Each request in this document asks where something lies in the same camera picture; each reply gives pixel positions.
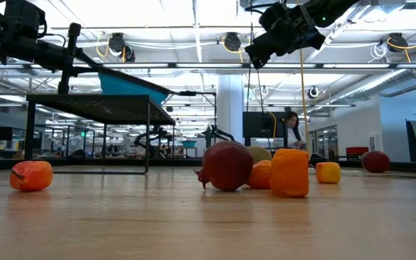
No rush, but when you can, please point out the yellow hanging cable black plug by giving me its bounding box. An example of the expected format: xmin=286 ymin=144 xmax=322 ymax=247
xmin=298 ymin=48 xmax=325 ymax=168

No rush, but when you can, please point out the thin black stand frame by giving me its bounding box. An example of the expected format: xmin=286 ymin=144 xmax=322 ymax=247
xmin=162 ymin=90 xmax=218 ymax=160

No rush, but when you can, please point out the teardrop orange fruit with stem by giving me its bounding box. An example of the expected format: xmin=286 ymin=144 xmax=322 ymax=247
xmin=246 ymin=160 xmax=273 ymax=190

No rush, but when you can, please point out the standing person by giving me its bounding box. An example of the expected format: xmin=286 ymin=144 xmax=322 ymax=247
xmin=285 ymin=110 xmax=306 ymax=150

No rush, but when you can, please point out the round orange fruit with stem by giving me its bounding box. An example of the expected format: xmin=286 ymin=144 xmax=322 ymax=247
xmin=9 ymin=160 xmax=54 ymax=192

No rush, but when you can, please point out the yellow-orange cube fruit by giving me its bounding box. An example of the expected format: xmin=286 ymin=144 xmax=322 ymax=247
xmin=315 ymin=161 xmax=342 ymax=184

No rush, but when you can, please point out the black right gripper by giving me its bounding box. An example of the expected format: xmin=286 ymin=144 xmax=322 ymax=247
xmin=244 ymin=3 xmax=326 ymax=69

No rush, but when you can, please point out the black mesh metal rack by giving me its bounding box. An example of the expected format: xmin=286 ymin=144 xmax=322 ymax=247
xmin=25 ymin=93 xmax=176 ymax=175

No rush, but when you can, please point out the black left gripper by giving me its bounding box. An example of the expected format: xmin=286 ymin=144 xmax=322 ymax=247
xmin=0 ymin=22 xmax=101 ymax=95

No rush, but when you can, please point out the dark red pomegranate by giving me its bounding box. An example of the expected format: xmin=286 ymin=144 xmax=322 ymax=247
xmin=193 ymin=139 xmax=254 ymax=192

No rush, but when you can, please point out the black monitor on stand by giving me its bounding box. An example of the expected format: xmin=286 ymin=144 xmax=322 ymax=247
xmin=242 ymin=110 xmax=288 ymax=139

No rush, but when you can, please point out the blue collapsible bowl grey rim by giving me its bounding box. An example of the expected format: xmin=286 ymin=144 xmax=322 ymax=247
xmin=84 ymin=66 xmax=176 ymax=106

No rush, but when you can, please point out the tall orange block fruit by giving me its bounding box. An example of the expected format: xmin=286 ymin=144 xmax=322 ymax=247
xmin=269 ymin=148 xmax=311 ymax=199

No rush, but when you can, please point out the red box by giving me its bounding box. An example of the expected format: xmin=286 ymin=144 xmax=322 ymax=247
xmin=345 ymin=146 xmax=370 ymax=157

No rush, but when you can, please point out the brown-green kiwi fruit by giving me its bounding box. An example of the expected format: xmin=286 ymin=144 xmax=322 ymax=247
xmin=246 ymin=145 xmax=273 ymax=165

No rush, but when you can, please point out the dark red round fruit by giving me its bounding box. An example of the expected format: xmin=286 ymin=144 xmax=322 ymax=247
xmin=361 ymin=150 xmax=391 ymax=174

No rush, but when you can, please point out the white building column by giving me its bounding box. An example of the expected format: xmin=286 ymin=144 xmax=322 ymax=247
xmin=217 ymin=74 xmax=245 ymax=145

